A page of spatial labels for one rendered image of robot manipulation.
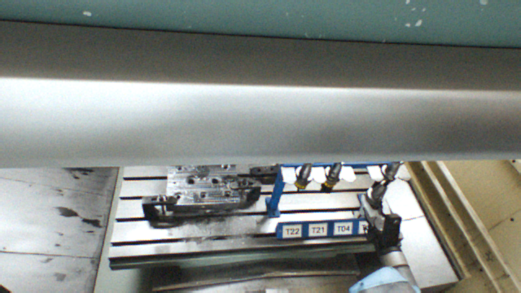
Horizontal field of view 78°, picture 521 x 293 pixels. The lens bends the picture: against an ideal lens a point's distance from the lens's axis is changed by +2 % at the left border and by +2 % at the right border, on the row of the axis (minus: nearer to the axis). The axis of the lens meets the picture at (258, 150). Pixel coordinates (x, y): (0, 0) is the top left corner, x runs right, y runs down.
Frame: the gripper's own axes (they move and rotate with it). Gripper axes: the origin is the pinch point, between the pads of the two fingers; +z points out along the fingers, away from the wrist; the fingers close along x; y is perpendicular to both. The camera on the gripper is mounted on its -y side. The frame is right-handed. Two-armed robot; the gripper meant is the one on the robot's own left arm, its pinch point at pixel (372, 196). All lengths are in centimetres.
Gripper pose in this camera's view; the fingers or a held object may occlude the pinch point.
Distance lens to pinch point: 119.7
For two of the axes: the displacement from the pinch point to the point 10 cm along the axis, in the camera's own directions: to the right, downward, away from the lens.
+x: 9.8, 0.0, 1.9
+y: -1.5, 6.3, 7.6
